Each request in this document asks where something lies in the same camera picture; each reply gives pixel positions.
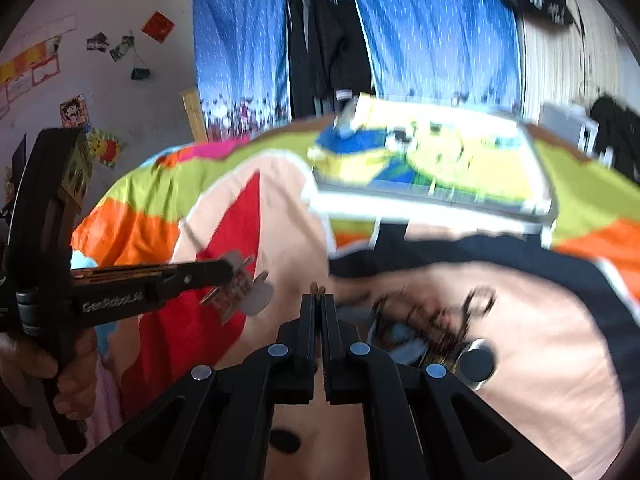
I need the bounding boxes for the black clothes pile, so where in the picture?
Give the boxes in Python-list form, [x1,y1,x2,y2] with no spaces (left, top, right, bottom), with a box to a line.
[589,96,640,184]

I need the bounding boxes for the person's left hand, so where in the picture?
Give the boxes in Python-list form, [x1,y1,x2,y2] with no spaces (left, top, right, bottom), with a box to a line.
[1,328,99,420]

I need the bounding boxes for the white small cabinet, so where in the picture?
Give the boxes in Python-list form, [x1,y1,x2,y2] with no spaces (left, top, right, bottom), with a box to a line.
[538,102,599,157]

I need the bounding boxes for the colourful cartoon bedspread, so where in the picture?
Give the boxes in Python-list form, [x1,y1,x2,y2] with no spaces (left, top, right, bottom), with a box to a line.
[72,131,639,479]

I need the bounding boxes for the silver hair clip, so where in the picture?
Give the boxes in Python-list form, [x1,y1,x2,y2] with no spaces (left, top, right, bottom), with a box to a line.
[200,250,274,325]

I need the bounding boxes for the light wooden wardrobe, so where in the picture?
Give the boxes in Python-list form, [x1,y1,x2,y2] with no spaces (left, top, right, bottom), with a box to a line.
[518,0,620,122]

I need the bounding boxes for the dark hanging clothes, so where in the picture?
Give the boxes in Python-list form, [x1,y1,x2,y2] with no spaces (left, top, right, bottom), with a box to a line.
[286,0,374,119]

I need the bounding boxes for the white tray with frog picture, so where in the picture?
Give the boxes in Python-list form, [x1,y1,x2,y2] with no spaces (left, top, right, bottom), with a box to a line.
[305,94,558,234]

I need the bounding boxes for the blue dotted curtain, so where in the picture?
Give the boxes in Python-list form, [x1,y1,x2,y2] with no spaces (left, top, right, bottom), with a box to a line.
[192,0,291,141]
[356,0,522,112]

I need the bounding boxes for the gold and red bracelet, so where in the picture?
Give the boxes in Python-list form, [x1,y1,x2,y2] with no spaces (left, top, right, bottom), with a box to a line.
[366,284,499,371]

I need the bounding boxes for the red square wall paper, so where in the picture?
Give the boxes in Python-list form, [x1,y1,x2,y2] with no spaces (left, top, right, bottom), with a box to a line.
[141,12,175,44]

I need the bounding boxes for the cartoon character wall sticker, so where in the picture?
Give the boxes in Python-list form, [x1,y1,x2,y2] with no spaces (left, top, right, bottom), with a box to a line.
[58,94,91,131]

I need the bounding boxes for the left blue dotted curtain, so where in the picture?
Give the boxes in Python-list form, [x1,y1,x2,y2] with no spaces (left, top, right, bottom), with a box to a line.
[192,0,291,141]

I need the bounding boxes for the wall photo cards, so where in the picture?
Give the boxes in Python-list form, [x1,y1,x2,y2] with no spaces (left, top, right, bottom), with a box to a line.
[86,32,134,62]

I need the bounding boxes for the right blue dotted curtain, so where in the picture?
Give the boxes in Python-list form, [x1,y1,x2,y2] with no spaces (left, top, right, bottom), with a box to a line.
[356,0,522,112]

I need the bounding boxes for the black round watch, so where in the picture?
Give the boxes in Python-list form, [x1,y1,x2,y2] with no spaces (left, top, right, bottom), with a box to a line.
[456,338,498,391]

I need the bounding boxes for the sun cartoon wall sticker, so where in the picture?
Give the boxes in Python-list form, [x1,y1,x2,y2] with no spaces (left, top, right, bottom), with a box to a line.
[87,128,122,168]

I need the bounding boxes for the small green hanging pouch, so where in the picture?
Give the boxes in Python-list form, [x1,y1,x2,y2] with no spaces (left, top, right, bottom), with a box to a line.
[130,51,151,81]

